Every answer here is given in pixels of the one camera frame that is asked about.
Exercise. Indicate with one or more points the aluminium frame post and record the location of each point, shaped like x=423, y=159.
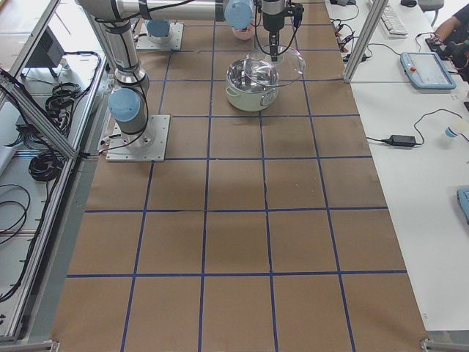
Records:
x=364, y=37

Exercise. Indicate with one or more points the pale green cooking pot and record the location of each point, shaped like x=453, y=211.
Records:
x=251, y=84

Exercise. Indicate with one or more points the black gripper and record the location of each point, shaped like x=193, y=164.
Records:
x=272, y=21

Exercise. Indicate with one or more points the person forearm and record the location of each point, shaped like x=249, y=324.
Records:
x=447, y=28

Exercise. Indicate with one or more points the glass pot lid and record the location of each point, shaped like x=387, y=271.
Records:
x=274, y=71

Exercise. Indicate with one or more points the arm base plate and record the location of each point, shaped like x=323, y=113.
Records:
x=150, y=146
x=173, y=43

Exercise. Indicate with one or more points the pink bowl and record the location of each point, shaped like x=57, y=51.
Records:
x=244, y=34

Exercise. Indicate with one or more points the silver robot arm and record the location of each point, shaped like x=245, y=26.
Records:
x=128, y=103
x=158, y=29

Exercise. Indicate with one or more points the blue teach pendant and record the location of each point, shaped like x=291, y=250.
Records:
x=426, y=71
x=463, y=200

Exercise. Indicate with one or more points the paper cup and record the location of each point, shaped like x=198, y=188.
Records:
x=457, y=128

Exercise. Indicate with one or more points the black power adapter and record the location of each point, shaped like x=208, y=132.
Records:
x=400, y=141

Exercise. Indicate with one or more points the white keyboard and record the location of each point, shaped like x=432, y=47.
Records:
x=392, y=25

